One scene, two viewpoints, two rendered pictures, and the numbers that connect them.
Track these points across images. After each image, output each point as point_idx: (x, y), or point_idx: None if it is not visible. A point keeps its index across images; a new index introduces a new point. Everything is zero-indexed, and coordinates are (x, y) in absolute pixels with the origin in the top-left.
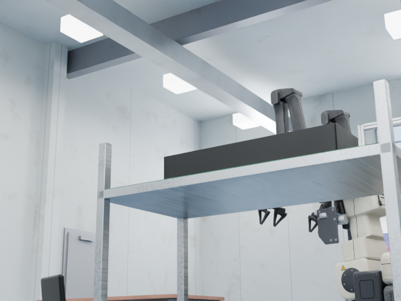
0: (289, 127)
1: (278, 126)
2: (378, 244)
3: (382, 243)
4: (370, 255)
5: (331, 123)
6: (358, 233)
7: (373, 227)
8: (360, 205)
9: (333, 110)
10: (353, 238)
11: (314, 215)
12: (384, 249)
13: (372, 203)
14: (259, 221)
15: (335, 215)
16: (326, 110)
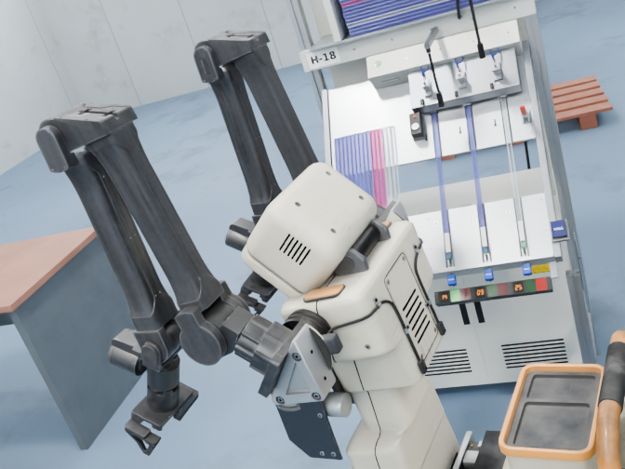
0: (130, 213)
1: (99, 226)
2: (421, 412)
3: (428, 394)
4: (418, 468)
5: (227, 73)
6: (379, 422)
7: (410, 400)
8: (375, 374)
9: (223, 42)
10: (370, 429)
11: (249, 291)
12: (432, 402)
13: (404, 375)
14: (141, 449)
15: (321, 408)
16: (203, 41)
